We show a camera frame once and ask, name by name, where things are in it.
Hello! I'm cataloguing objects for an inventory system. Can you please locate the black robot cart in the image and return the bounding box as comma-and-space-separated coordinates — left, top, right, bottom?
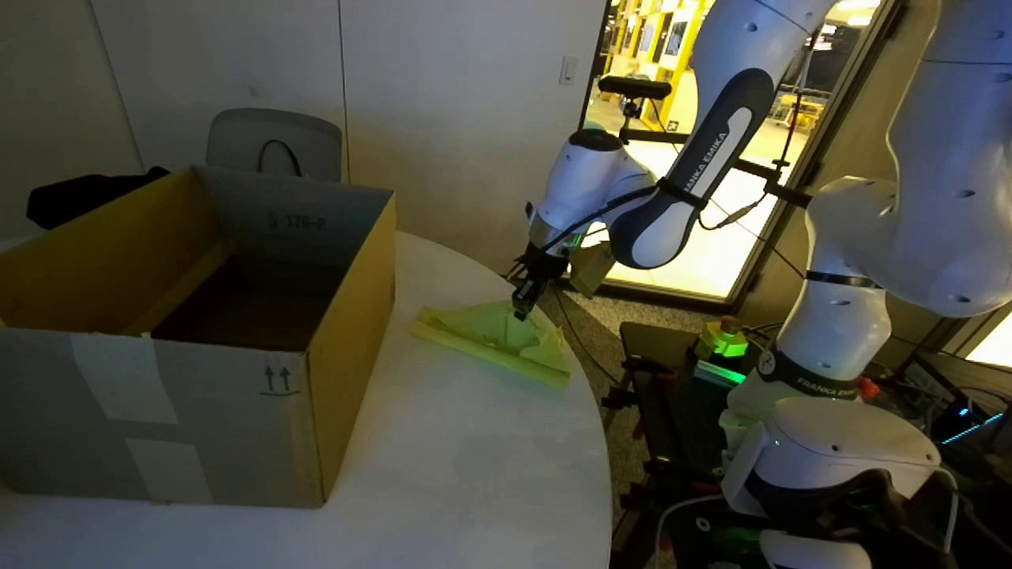
601, 320, 1012, 569

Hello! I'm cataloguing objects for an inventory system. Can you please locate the black cloth bag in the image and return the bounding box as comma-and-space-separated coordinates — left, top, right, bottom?
24, 165, 173, 233

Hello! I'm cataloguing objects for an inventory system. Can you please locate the yellow green towel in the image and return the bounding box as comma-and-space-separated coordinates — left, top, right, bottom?
408, 296, 579, 393

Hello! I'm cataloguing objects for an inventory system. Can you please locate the brown cardboard box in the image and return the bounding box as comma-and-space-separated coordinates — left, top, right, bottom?
0, 160, 401, 511

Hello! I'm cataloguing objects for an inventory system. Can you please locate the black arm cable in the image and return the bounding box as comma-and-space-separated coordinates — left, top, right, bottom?
540, 171, 810, 261

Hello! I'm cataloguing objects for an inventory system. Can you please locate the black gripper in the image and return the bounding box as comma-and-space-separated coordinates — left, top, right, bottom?
509, 240, 579, 323

